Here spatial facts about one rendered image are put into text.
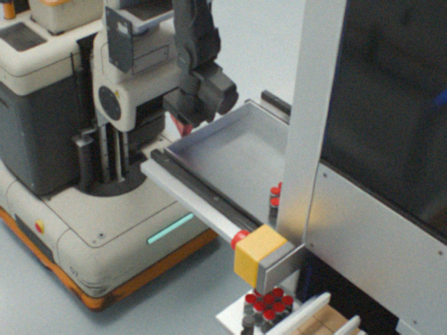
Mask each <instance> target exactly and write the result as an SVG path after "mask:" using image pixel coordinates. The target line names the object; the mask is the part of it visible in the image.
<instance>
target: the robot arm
mask: <svg viewBox="0 0 447 335"><path fill-rule="evenodd" d="M173 10H174V18H173V24H174V28H175V34H174V35H173V36H174V39H175V47H176V50H177V63H176V66H177V67H178V68H179V69H181V74H180V79H179V89H176V90H174V91H172V92H170V93H168V94H166V95H164V96H163V108H165V109H166V110H167V111H168V113H169V114H170V118H171V119H172V120H173V122H174V124H175V125H176V128H177V130H178V132H179V134H180V136H181V137H184V136H185V135H188V134H189V133H190V132H191V131H192V130H193V129H196V128H199V127H200V125H201V124H202V123H203V122H204V121H206V122H207V123H210V122H213V121H214V118H215V117H216V114H217V112H218V114H219V115H221V116H223V115H226V114H228V112H230V111H231V110H232V109H233V107H234V106H235V104H236V102H237V101H238V100H239V97H240V94H239V92H237V85H236V83H234V81H232V80H231V79H230V78H229V76H227V75H226V74H225V73H223V72H222V70H223V68H222V67H221V66H220V65H219V64H217V63H216V62H215V60H217V58H218V53H220V51H221V37H220V35H219V28H218V27H216V26H215V25H214V18H213V14H212V12H211V11H210V9H209V6H208V4H207V0H173Z"/></svg>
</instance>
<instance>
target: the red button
mask: <svg viewBox="0 0 447 335"><path fill-rule="evenodd" d="M248 235H250V232H248V231H247V230H240V231H239V232H236V233H235V236H234V237H233V238H232V240H231V243H230V244H231V247H232V249H233V250H234V251H235V245H236V243H237V242H239V241H241V240H242V239H244V238H245V237H246V236H248Z"/></svg>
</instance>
